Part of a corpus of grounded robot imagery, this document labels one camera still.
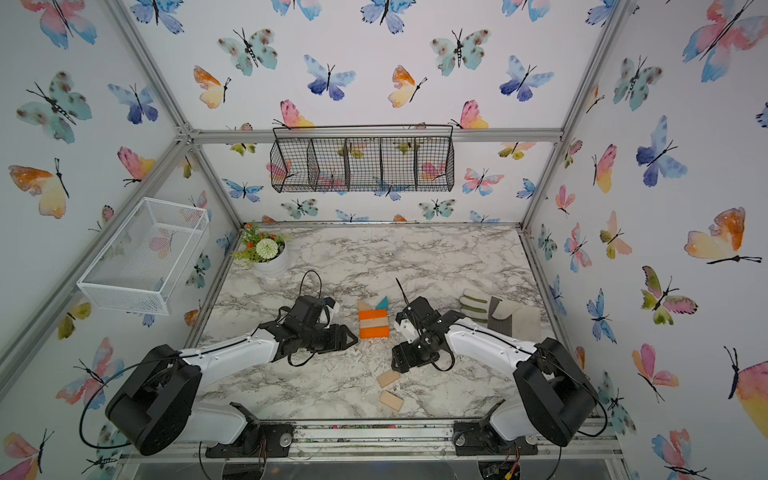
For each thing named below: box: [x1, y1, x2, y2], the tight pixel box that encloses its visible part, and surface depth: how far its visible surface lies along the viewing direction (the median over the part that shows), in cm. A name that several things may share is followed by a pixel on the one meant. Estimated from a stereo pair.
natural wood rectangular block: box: [360, 317, 389, 328], surface depth 95 cm
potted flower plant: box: [231, 220, 294, 279], surface depth 95 cm
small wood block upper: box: [377, 370, 400, 388], surface depth 86 cm
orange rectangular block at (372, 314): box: [358, 309, 387, 321], surface depth 98 cm
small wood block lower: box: [380, 390, 404, 412], surface depth 82 cm
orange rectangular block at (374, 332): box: [359, 326, 391, 339], surface depth 93 cm
